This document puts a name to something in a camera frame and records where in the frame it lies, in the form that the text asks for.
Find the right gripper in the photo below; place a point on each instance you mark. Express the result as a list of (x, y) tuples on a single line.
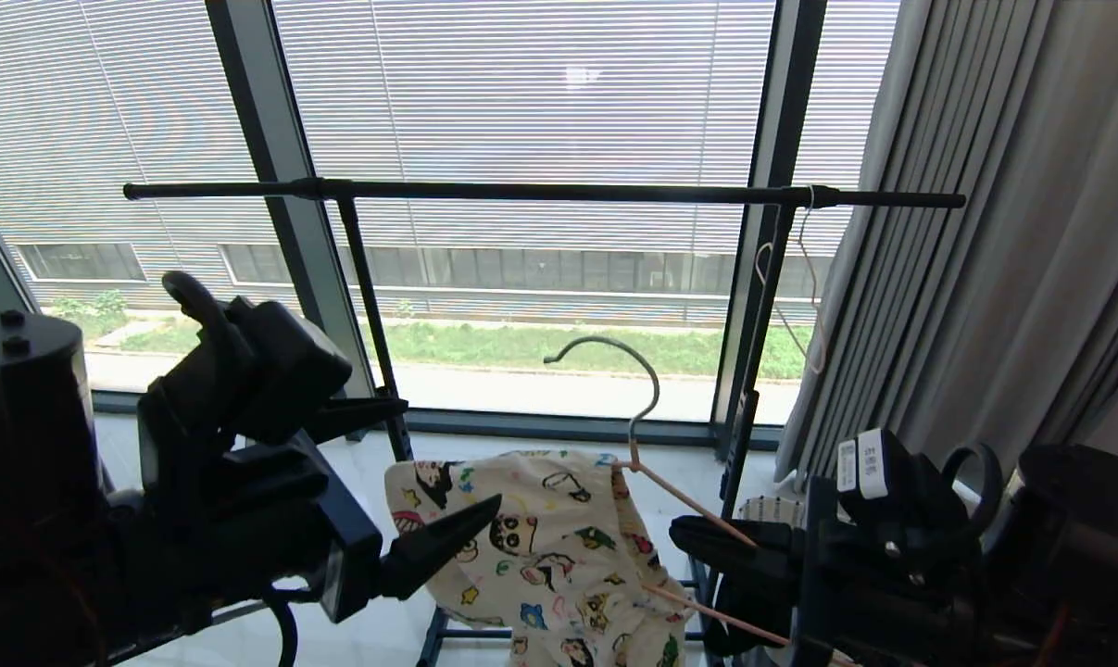
[(892, 593)]

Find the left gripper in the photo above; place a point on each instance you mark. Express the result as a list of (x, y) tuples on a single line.
[(244, 519)]

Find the pink clothes hanger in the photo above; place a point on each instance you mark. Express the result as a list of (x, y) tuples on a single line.
[(697, 507), (814, 306)]

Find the cream printed garment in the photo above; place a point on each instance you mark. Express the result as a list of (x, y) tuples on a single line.
[(540, 519)]

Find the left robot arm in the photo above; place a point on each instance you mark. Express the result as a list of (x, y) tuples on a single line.
[(21, 417)]

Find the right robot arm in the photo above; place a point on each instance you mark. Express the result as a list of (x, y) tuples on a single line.
[(1077, 556)]

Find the white laundry basket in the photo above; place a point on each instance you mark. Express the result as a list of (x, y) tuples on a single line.
[(772, 511)]

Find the black clothes rack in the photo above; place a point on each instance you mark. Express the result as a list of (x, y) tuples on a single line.
[(521, 192)]

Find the window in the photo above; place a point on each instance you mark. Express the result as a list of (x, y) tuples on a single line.
[(253, 111)]

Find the beige curtain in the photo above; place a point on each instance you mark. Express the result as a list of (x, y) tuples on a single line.
[(985, 232)]

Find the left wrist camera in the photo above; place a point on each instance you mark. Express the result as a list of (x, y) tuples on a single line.
[(290, 371)]

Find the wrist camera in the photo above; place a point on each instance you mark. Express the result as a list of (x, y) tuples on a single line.
[(878, 472), (290, 371)]

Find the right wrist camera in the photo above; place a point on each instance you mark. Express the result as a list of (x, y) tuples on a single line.
[(878, 472)]

